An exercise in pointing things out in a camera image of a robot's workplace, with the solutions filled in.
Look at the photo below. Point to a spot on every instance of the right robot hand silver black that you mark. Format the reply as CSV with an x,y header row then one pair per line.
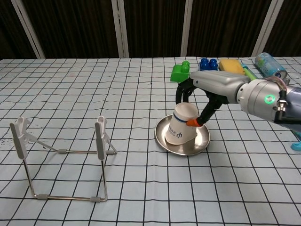
x,y
218,84

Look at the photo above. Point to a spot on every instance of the white paper cup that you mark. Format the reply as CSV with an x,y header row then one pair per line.
x,y
179,124

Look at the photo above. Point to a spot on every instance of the white partition frame post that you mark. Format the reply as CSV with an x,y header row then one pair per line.
x,y
265,28
187,30
28,30
120,30

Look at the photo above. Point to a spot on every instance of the yellow sponge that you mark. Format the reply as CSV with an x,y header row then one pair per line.
x,y
231,67

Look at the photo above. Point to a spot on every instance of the blue toy brick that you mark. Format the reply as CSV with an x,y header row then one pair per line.
x,y
209,64

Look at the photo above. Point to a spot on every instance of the light blue drink can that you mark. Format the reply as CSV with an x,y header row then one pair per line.
x,y
269,66

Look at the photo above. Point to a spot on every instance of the green toy brick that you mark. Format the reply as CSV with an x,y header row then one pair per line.
x,y
178,74

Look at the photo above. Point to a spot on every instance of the grey metal folding stand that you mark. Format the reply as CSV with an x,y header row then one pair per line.
x,y
101,141

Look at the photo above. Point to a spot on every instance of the round metal plate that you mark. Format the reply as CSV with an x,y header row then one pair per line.
x,y
200,143

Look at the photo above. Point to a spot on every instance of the checked light blue tablecloth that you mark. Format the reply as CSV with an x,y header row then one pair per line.
x,y
94,94

